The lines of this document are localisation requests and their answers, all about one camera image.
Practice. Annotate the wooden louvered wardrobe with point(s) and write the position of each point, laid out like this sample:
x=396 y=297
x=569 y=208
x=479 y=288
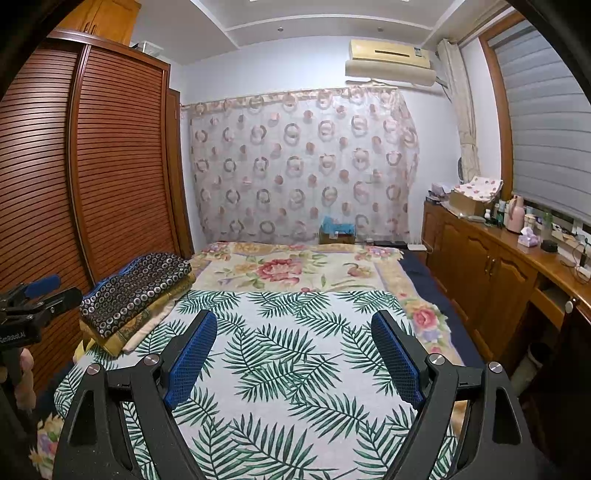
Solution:
x=115 y=161

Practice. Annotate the dark green bottle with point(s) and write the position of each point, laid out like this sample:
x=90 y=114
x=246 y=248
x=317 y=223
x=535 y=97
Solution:
x=501 y=212

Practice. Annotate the small desk fan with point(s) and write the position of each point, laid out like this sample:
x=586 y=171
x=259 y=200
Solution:
x=460 y=167

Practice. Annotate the small black box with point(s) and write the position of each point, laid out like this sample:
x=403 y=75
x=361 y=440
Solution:
x=549 y=245

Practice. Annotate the wooden overhead cabinet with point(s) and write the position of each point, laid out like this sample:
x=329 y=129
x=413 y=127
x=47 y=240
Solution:
x=101 y=21

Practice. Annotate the navy bed sheet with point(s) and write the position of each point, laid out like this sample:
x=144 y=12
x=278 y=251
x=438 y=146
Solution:
x=429 y=277

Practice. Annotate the cardboard box with blue contents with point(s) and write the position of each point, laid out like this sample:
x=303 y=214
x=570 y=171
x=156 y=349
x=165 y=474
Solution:
x=337 y=235

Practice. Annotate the beige window curtain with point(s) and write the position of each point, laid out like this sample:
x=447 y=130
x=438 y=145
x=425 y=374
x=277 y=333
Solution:
x=461 y=110

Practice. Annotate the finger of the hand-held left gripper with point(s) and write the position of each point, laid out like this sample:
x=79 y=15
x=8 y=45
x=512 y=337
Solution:
x=44 y=285
x=62 y=300

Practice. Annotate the wall air conditioner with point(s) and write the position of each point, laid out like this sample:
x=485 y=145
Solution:
x=392 y=55

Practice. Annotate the waste bin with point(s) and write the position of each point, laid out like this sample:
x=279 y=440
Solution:
x=535 y=360

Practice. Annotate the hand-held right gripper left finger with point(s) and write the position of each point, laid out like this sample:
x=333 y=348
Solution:
x=191 y=364

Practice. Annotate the pink thermos bottle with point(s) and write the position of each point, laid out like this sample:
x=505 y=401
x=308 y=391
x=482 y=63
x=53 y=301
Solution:
x=515 y=214

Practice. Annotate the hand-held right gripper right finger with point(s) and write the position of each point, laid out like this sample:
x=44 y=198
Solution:
x=397 y=360

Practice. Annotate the gold sunflower print cloth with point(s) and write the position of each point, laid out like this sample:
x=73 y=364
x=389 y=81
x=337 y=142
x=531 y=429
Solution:
x=115 y=344

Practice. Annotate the white power strip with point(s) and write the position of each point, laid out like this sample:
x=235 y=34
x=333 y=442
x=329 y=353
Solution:
x=416 y=248

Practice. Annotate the floral blanket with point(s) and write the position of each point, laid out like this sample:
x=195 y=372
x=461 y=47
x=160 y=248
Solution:
x=300 y=267

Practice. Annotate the white storage box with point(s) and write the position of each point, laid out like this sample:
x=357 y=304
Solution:
x=147 y=47

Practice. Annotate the navy patterned pajama top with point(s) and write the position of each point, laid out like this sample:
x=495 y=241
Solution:
x=134 y=286

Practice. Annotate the tissue pack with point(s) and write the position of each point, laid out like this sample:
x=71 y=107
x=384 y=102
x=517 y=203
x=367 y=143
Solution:
x=527 y=237

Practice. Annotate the person's left hand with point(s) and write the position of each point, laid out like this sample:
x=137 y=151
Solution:
x=27 y=383

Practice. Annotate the wooden sideboard cabinet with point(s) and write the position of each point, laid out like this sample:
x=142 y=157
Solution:
x=480 y=263

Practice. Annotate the box with floral cloth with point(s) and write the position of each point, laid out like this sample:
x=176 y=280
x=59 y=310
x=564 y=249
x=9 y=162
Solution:
x=480 y=187

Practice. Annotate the small purple box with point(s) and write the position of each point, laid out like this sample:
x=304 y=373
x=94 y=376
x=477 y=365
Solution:
x=441 y=189

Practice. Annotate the sheer circle pattern curtain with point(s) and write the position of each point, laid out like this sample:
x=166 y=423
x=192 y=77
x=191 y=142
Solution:
x=300 y=166

